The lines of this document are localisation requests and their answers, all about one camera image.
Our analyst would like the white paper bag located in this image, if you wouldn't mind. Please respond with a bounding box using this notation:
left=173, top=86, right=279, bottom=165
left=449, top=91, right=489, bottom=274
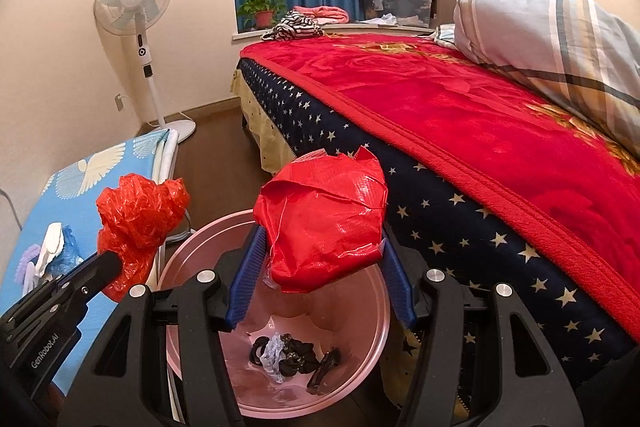
left=35, top=222, right=64, bottom=279

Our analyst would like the orange plastic bag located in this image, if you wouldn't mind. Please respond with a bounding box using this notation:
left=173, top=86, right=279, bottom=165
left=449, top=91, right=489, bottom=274
left=96, top=173, right=191, bottom=303

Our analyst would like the black floral cloth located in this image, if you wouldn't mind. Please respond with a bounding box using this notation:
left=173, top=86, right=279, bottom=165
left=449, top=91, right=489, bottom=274
left=250, top=334, right=319, bottom=379

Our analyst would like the red plastic wrapper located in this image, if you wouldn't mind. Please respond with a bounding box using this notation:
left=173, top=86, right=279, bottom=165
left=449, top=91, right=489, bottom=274
left=253, top=147, right=388, bottom=294

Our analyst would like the blue plastic bag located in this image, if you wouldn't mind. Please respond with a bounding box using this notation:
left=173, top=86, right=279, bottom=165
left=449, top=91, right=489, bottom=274
left=46, top=225, right=84, bottom=277

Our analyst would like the purple bubble wrap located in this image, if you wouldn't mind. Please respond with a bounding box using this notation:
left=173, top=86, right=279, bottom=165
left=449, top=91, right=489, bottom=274
left=14, top=244, right=40, bottom=296

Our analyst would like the white tissue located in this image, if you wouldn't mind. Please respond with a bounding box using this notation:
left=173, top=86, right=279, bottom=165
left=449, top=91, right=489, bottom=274
left=258, top=333, right=285, bottom=384

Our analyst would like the black crab snack packet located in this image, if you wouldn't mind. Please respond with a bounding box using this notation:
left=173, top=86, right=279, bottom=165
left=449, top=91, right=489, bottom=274
left=306, top=348, right=342, bottom=395

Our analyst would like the pink trash bin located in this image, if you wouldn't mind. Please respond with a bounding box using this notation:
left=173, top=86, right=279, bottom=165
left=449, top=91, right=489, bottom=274
left=160, top=209, right=391, bottom=421

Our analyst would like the navy star bedsheet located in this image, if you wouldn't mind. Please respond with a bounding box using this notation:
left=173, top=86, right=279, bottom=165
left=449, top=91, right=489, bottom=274
left=234, top=58, right=639, bottom=426

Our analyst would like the red blanket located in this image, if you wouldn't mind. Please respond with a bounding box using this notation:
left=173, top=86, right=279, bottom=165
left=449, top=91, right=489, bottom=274
left=240, top=34, right=639, bottom=337

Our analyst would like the white standing fan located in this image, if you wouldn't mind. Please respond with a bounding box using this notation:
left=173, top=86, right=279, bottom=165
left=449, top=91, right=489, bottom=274
left=93, top=0, right=196, bottom=144

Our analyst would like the potted green plant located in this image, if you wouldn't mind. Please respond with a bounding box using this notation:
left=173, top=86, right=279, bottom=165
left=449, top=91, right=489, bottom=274
left=236, top=0, right=286, bottom=29

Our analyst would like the plaid pillow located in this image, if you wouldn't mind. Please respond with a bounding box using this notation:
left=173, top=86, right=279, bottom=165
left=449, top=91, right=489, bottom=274
left=454, top=0, right=639, bottom=155

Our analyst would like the striped clothing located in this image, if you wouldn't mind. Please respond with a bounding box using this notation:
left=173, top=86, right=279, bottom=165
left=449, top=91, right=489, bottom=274
left=262, top=11, right=324, bottom=41

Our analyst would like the pink folded clothing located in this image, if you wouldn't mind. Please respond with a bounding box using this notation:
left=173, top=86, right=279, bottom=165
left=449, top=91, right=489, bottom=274
left=293, top=5, right=349, bottom=25

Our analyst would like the clear storage box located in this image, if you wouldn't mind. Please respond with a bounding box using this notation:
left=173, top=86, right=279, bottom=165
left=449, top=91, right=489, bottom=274
left=360, top=0, right=433, bottom=27

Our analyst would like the grey wall cable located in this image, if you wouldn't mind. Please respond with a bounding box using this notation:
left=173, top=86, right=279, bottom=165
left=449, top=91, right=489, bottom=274
left=0, top=186, right=24, bottom=232

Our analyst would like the white wall socket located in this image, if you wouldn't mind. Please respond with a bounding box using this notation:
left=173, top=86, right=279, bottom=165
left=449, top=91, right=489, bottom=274
left=114, top=94, right=124, bottom=112

